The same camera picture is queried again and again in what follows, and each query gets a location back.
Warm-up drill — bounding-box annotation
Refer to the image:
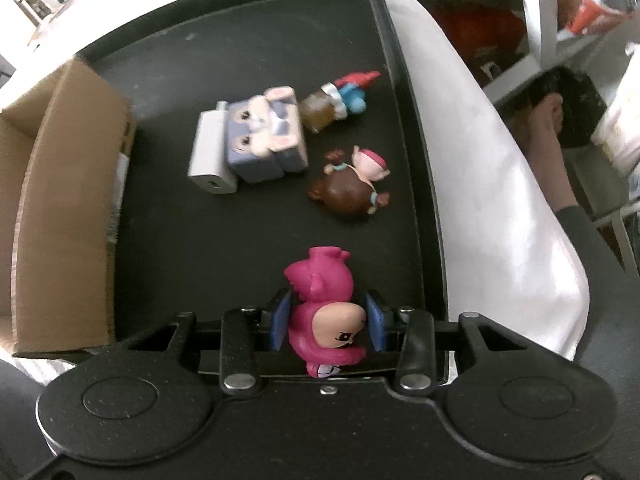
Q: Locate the red plastic basket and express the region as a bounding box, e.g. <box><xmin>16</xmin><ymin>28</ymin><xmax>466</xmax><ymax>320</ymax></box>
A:
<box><xmin>554</xmin><ymin>0</ymin><xmax>640</xmax><ymax>37</ymax></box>

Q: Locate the red and blue toy figurine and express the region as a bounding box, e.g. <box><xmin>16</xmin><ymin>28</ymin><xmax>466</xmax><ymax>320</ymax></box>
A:
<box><xmin>299</xmin><ymin>70</ymin><xmax>382</xmax><ymax>134</ymax></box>

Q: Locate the black tray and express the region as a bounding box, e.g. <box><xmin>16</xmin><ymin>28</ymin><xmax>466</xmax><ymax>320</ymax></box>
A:
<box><xmin>10</xmin><ymin>0</ymin><xmax>449</xmax><ymax>382</ymax></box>

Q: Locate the pink hooded toy figurine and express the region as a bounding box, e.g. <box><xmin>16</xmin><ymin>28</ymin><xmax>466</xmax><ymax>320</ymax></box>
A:
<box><xmin>283</xmin><ymin>246</ymin><xmax>368</xmax><ymax>380</ymax></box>

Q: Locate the red box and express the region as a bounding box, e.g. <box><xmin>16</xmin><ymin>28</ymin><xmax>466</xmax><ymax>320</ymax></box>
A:
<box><xmin>439</xmin><ymin>4</ymin><xmax>527</xmax><ymax>82</ymax></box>

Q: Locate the brown haired doll figurine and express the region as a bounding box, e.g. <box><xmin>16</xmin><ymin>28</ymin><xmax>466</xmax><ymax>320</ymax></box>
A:
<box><xmin>307</xmin><ymin>145</ymin><xmax>394</xmax><ymax>217</ymax></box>

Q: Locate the brown cardboard box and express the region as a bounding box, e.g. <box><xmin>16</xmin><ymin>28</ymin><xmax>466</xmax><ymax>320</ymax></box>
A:
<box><xmin>0</xmin><ymin>57</ymin><xmax>137</xmax><ymax>357</ymax></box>

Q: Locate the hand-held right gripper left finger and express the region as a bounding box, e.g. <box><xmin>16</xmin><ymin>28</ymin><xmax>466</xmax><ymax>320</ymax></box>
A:
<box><xmin>127</xmin><ymin>289</ymin><xmax>295</xmax><ymax>392</ymax></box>

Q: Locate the blue rabbit block toy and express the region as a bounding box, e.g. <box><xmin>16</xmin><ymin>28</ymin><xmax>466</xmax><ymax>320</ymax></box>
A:
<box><xmin>222</xmin><ymin>86</ymin><xmax>309</xmax><ymax>184</ymax></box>

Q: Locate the white shelf frame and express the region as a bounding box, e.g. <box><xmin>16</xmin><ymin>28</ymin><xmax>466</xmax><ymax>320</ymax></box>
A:
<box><xmin>481</xmin><ymin>0</ymin><xmax>640</xmax><ymax>107</ymax></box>

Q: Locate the white table cloth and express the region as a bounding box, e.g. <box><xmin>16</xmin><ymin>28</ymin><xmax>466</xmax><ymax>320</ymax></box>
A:
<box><xmin>370</xmin><ymin>0</ymin><xmax>592</xmax><ymax>362</ymax></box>

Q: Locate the white charger adapter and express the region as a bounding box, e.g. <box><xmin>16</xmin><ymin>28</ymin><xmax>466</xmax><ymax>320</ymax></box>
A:
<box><xmin>187</xmin><ymin>101</ymin><xmax>239</xmax><ymax>195</ymax></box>

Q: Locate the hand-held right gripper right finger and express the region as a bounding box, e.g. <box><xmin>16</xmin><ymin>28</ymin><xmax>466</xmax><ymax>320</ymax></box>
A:
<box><xmin>365</xmin><ymin>291</ymin><xmax>526</xmax><ymax>393</ymax></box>

